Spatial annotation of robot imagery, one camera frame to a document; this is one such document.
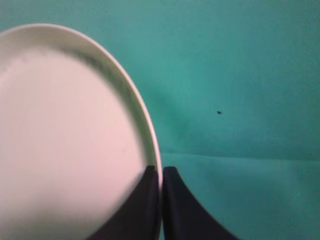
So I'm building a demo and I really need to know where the green cloth backdrop and tablecloth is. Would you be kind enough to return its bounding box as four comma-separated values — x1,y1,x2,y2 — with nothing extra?
0,0,320,240

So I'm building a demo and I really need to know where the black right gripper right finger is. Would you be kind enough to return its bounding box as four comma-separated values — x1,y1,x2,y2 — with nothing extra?
162,166,237,240

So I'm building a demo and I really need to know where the cream round plastic plate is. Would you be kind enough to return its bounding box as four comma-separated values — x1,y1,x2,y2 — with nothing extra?
0,23,163,240

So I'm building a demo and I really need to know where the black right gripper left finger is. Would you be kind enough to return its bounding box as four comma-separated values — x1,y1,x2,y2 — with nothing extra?
88,165,160,240

